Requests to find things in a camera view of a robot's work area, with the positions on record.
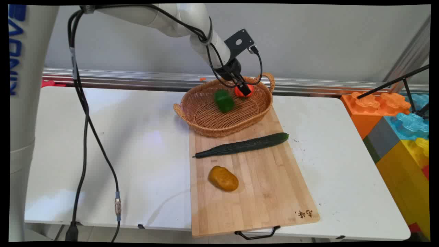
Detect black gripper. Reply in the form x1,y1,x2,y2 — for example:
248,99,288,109
213,58,253,97

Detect green bell pepper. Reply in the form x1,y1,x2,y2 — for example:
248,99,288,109
214,90,236,113

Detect yellow-brown potato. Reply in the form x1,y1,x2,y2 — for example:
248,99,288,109
208,166,239,192

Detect red tomato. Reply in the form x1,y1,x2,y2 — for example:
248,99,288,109
234,83,254,98

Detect woven wicker basket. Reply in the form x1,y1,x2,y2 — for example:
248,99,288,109
173,72,276,138

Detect dark green cucumber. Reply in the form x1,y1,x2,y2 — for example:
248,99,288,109
192,132,289,159

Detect wooden cutting board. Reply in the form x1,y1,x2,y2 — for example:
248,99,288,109
189,106,321,240

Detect orange foam block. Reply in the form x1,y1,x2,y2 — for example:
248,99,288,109
340,91,412,140

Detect black tripod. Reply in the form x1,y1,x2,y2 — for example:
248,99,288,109
356,64,430,119

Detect grey foam block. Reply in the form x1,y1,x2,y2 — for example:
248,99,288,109
363,117,400,164

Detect blue foam block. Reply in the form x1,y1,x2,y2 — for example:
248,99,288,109
383,93,429,141

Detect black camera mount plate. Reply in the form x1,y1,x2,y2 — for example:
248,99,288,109
225,28,258,61

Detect aluminium frame rail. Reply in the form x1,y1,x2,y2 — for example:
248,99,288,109
42,67,429,97

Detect aluminium frame post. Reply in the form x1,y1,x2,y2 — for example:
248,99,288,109
383,16,431,94

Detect black cable with silver connector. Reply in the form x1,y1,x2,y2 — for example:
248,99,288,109
67,4,240,243

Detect thick black cable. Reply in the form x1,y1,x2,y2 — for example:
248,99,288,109
64,4,264,242

